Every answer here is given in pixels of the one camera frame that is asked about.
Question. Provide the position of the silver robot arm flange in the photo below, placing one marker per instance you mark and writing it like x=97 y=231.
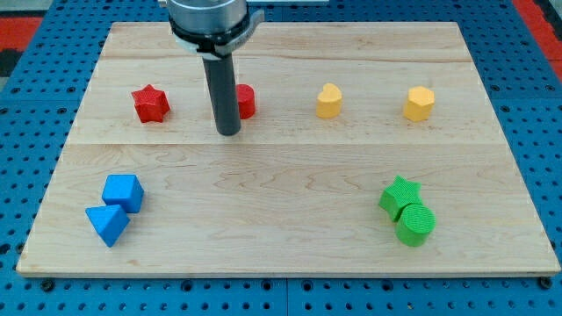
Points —
x=212 y=29

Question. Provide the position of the green star block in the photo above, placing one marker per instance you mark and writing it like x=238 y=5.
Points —
x=398 y=195

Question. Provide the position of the red star block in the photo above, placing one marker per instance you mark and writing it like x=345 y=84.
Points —
x=151 y=104

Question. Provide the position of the red cylinder block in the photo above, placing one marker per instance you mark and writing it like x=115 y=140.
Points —
x=246 y=100

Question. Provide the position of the yellow heart block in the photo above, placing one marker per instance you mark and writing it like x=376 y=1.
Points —
x=329 y=102

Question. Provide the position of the light wooden board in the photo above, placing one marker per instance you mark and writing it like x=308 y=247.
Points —
x=291 y=194

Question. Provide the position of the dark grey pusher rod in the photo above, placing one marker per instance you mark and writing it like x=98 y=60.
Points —
x=222 y=90

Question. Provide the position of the green cylinder block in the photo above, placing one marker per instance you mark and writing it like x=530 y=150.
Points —
x=415 y=225

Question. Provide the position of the yellow hexagon block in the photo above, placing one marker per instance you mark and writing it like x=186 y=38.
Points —
x=419 y=104

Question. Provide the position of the blue cube block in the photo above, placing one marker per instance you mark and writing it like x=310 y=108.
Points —
x=124 y=190

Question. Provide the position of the blue triangle block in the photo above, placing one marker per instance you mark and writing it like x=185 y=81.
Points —
x=109 y=221

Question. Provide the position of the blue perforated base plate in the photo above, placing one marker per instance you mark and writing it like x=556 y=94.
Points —
x=49 y=50

